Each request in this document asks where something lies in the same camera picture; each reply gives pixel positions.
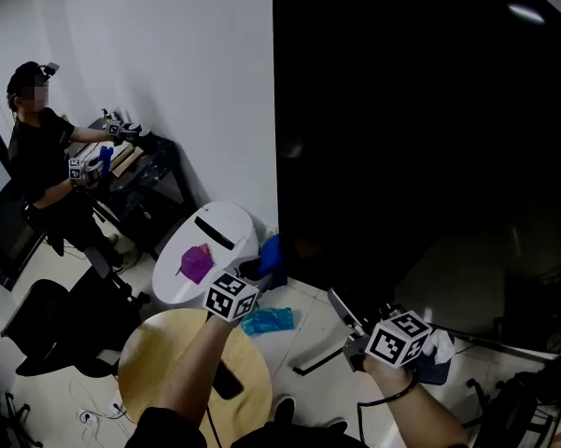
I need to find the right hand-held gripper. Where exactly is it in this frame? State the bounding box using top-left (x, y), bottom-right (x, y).
top-left (327, 287), bottom-right (433, 372)

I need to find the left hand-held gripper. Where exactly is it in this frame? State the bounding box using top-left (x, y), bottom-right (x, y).
top-left (203, 258), bottom-right (288, 323)

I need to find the blue microfibre cloth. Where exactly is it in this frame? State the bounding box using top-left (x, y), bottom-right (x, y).
top-left (257, 232), bottom-right (285, 280)

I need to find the large black screen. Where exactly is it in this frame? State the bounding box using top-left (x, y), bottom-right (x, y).
top-left (271, 0), bottom-right (561, 363)

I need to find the person's left forearm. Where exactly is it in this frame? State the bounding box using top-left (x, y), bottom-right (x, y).
top-left (151, 315), bottom-right (244, 427)

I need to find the person's right forearm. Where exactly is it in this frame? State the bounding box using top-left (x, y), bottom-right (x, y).
top-left (361, 356), bottom-right (470, 448)

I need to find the cyan plastic bag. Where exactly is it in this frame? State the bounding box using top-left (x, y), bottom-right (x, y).
top-left (240, 306), bottom-right (295, 338)

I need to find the purple cloth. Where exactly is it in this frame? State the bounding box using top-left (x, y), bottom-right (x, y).
top-left (175, 243), bottom-right (215, 287)

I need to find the white crumpled cloth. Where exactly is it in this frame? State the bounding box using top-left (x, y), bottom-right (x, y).
top-left (422, 327), bottom-right (457, 364)

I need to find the white rounded appliance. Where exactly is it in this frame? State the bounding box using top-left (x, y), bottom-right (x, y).
top-left (151, 200), bottom-right (260, 310)

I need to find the black phone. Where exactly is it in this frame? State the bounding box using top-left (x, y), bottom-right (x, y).
top-left (212, 358), bottom-right (245, 400)

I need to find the round wooden stool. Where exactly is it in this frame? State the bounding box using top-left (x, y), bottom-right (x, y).
top-left (117, 308), bottom-right (274, 448)

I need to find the black marbled table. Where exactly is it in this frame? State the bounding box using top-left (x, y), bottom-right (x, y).
top-left (64, 117), bottom-right (200, 260)

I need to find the light wooden board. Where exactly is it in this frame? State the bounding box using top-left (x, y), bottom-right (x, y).
top-left (109, 141), bottom-right (145, 177)

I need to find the person's black shirt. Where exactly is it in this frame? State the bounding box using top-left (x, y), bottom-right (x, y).
top-left (125, 406), bottom-right (472, 448)

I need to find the small black monitor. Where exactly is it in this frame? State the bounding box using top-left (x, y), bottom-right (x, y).
top-left (0, 182), bottom-right (48, 293)

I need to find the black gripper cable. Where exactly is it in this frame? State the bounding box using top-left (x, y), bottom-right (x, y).
top-left (357, 366), bottom-right (421, 448)
top-left (204, 402), bottom-right (223, 448)

